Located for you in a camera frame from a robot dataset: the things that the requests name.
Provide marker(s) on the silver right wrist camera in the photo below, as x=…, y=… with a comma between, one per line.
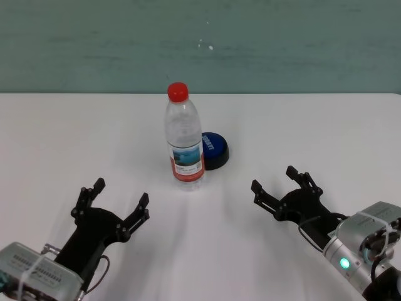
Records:
x=366, y=222

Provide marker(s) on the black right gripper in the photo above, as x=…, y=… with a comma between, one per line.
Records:
x=308, y=210

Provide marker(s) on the clear water bottle red cap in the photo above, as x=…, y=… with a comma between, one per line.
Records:
x=185, y=138

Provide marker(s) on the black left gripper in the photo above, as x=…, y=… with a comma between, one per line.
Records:
x=91, y=235

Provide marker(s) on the blue push button black base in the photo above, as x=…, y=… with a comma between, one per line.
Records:
x=216, y=147

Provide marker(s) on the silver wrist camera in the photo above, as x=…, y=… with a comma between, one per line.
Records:
x=47, y=272
x=366, y=222

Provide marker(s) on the white zip tie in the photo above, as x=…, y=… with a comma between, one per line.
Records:
x=387, y=233
x=26, y=276

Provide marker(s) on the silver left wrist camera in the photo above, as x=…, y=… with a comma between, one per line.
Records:
x=47, y=272

